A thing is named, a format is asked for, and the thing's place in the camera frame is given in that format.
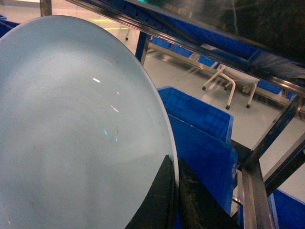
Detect white round stool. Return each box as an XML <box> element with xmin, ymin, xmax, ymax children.
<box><xmin>202</xmin><ymin>64</ymin><xmax>260</xmax><ymax>110</ymax></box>

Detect blue bin right rear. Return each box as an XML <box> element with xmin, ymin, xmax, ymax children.
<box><xmin>157</xmin><ymin>86</ymin><xmax>234</xmax><ymax>144</ymax></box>

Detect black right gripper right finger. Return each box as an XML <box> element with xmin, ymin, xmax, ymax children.
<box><xmin>178</xmin><ymin>157</ymin><xmax>240</xmax><ymax>229</ymax></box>

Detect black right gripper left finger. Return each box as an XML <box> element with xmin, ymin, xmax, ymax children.
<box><xmin>126</xmin><ymin>155</ymin><xmax>177</xmax><ymax>229</ymax></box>

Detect steel wheeled shelf rack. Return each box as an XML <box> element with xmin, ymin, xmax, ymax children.
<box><xmin>39</xmin><ymin>0</ymin><xmax>305</xmax><ymax>229</ymax></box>

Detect blue target bin right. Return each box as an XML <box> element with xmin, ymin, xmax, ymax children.
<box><xmin>169</xmin><ymin>115</ymin><xmax>237</xmax><ymax>214</ymax></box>

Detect light blue oval tray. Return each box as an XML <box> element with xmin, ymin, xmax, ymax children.
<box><xmin>0</xmin><ymin>16</ymin><xmax>179</xmax><ymax>229</ymax></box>

